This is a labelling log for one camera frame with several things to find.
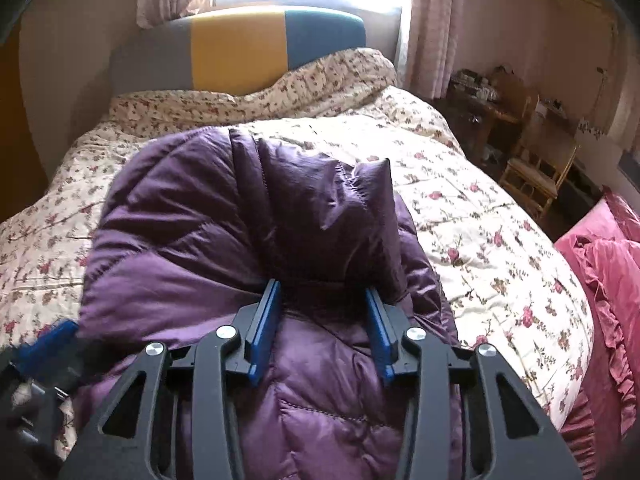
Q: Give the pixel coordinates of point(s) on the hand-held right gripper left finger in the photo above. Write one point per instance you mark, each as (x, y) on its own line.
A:
(262, 330)

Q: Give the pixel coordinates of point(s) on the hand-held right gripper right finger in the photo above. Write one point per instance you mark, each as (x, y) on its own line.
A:
(380, 332)

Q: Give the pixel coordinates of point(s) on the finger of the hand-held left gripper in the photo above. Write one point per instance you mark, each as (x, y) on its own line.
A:
(50, 342)

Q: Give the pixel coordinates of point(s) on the purple down jacket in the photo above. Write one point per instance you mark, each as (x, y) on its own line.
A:
(225, 220)

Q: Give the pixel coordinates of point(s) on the floral quilt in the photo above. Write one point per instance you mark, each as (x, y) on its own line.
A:
(490, 270)

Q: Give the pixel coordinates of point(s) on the yellow wooden wardrobe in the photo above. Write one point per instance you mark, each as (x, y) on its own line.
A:
(17, 135)

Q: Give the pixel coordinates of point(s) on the pink ruffled bedding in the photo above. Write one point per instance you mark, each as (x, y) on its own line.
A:
(610, 285)

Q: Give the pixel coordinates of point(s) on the wooden chair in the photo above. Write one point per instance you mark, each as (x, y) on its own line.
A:
(540, 160)

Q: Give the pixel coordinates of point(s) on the wooden side table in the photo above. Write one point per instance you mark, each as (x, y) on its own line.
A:
(492, 115)

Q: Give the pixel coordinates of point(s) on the grey yellow blue headboard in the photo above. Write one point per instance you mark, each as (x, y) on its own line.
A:
(235, 45)

